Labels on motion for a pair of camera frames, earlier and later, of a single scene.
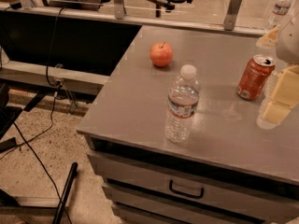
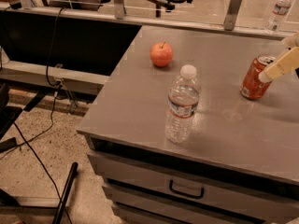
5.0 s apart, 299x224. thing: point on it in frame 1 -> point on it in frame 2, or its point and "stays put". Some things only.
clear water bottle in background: x=280 y=10 stays put
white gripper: x=289 y=44 -> x=282 y=65
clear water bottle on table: x=183 y=97 stays put
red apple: x=161 y=53 stays put
